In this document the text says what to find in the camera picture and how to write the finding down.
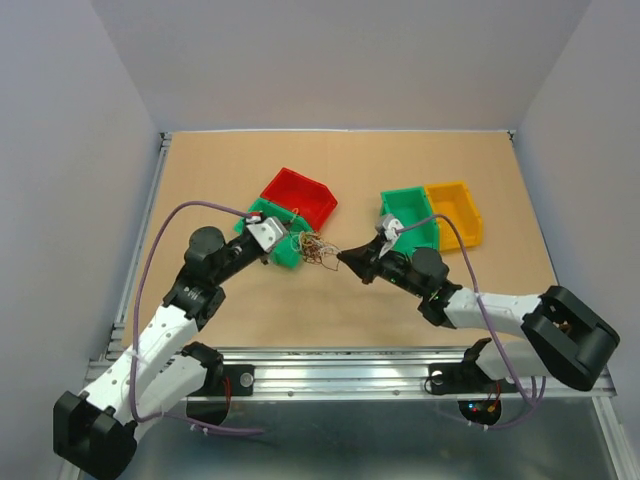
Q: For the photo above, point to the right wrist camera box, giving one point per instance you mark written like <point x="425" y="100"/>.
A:
<point x="388" y="227"/>

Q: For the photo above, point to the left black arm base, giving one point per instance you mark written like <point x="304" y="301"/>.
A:
<point x="221" y="378"/>

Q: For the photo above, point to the yellow plastic bin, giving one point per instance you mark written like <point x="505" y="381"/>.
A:
<point x="454" y="200"/>

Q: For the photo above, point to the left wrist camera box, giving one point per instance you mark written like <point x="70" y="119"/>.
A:
<point x="268" y="232"/>

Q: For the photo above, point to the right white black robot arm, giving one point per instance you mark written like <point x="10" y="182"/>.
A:
<point x="556" y="334"/>

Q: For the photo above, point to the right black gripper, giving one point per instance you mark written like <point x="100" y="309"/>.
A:
<point x="363" y="259"/>

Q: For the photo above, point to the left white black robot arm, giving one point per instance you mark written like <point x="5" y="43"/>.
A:
<point x="98" y="429"/>

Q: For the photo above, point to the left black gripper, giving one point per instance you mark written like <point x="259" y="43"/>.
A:
<point x="264" y="258"/>

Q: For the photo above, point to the green plastic bin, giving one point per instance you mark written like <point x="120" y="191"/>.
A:
<point x="281" y="256"/>
<point x="409" y="206"/>

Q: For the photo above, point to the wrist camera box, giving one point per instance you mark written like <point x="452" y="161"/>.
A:
<point x="268" y="232"/>
<point x="388" y="227"/>

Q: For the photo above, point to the aluminium frame rail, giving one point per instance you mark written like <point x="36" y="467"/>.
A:
<point x="367" y="375"/>

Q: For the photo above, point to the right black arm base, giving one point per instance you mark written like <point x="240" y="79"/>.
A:
<point x="464" y="377"/>

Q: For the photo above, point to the red plastic bin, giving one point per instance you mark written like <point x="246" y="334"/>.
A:
<point x="312" y="200"/>

